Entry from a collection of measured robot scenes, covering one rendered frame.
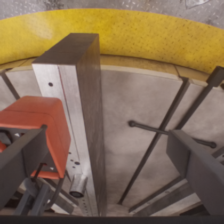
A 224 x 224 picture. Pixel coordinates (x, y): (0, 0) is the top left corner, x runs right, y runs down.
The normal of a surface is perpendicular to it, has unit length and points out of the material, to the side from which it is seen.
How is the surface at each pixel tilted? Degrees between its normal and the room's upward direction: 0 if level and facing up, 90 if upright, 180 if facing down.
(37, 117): 97
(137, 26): 0
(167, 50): 0
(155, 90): 0
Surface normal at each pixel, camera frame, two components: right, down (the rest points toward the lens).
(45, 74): -0.11, 0.63
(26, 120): 0.01, -0.84
